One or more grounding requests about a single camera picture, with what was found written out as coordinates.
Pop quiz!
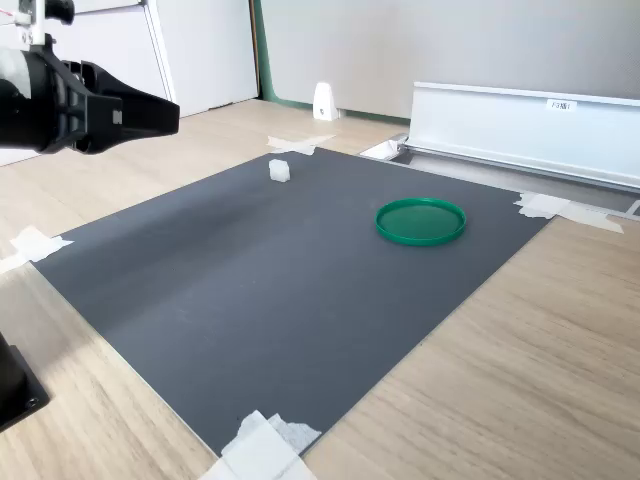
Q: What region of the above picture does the small white bracket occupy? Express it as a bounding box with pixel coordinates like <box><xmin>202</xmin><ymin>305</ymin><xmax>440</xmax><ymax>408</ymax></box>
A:
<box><xmin>313</xmin><ymin>81</ymin><xmax>337</xmax><ymax>122</ymax></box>

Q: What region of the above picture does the round green lid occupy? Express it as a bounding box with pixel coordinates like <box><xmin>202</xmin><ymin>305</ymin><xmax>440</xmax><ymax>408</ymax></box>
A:
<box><xmin>374</xmin><ymin>197</ymin><xmax>467</xmax><ymax>247</ymax></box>

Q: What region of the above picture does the white partition panel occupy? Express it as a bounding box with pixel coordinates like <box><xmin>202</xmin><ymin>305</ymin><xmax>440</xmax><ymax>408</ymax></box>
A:
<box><xmin>0</xmin><ymin>0</ymin><xmax>261</xmax><ymax>169</ymax></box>

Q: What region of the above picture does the dark grey mat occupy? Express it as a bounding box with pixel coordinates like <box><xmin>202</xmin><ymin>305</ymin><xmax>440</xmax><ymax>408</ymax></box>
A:
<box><xmin>29</xmin><ymin>146</ymin><xmax>560</xmax><ymax>459</ymax></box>

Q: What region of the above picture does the white masking tape patch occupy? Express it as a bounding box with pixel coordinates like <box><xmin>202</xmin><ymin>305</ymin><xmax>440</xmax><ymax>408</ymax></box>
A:
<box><xmin>266</xmin><ymin>133</ymin><xmax>337</xmax><ymax>156</ymax></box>
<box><xmin>197</xmin><ymin>409</ymin><xmax>324</xmax><ymax>480</ymax></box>
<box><xmin>0</xmin><ymin>224</ymin><xmax>75</xmax><ymax>275</ymax></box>
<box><xmin>513</xmin><ymin>191</ymin><xmax>625</xmax><ymax>235</ymax></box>

